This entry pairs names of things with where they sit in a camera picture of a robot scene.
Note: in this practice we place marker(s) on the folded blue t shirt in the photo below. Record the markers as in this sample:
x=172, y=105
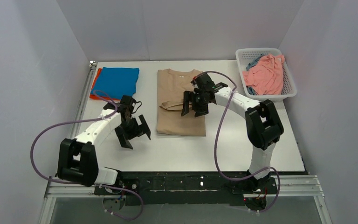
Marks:
x=115, y=82

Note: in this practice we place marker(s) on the grey blue garment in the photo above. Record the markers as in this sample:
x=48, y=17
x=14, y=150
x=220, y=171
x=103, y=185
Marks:
x=254, y=62

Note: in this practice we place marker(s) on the white plastic basket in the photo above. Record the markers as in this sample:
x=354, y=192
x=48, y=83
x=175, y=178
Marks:
x=247, y=55

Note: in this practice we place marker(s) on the beige t shirt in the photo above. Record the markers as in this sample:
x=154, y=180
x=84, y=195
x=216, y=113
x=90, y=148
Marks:
x=171, y=86

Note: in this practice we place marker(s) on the folded orange t shirt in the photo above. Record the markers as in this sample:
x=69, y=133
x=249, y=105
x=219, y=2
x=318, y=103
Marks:
x=96, y=92

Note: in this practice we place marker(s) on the pink t shirt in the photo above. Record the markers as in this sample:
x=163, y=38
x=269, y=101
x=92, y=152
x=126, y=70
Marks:
x=266, y=78

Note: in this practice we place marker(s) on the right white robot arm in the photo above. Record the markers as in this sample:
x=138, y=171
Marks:
x=263, y=124

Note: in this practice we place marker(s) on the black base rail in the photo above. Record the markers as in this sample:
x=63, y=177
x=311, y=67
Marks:
x=187, y=188

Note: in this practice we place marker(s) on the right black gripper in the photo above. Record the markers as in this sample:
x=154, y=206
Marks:
x=196, y=101

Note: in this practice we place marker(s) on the aluminium frame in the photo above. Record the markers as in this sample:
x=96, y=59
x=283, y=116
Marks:
x=299, y=198

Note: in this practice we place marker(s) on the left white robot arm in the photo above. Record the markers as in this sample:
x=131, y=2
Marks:
x=78, y=156

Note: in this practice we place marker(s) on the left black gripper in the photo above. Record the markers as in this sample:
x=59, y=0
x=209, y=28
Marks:
x=132, y=130

